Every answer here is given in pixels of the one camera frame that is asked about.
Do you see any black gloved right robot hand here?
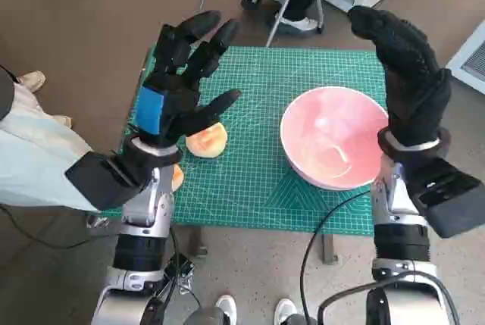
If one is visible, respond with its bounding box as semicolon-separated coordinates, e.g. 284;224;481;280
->
348;5;452;148

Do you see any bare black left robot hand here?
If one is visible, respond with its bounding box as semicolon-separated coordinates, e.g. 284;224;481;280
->
128;9;243;150

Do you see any round toy bread bun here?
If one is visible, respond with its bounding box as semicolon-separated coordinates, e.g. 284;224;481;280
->
185;122;228;159

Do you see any long twisted toy bread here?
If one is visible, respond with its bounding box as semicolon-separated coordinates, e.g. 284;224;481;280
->
172;164;186;192

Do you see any pink bowl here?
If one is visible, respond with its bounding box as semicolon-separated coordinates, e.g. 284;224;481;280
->
279;86;391;191

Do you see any white appliance with small grille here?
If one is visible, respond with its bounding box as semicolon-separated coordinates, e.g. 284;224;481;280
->
445;20;485;95

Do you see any green cutting mat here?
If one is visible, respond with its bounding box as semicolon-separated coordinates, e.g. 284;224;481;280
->
120;45;391;236

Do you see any metal table leg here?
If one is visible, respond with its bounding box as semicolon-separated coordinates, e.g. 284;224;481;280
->
188;226;208;258
321;233;338;264

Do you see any person in light clothes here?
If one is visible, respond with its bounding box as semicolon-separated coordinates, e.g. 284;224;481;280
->
0;65;102;214

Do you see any black metal bar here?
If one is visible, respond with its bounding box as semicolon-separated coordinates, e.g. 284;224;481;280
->
164;252;194;284

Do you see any white foot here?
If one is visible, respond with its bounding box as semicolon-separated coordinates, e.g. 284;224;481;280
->
273;297;297;325
214;294;238;325

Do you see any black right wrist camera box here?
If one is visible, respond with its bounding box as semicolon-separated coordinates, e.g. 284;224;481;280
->
401;156;485;239

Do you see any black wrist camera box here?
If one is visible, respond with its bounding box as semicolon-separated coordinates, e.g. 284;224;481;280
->
64;150;149;214
401;156;485;239

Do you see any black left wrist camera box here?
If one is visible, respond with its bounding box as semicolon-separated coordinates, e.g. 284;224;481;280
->
64;150;149;214

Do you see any long black robot cable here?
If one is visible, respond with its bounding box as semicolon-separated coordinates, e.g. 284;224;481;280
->
299;188;380;325

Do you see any looped black robot cable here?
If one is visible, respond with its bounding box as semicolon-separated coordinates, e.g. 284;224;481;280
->
317;270;462;325

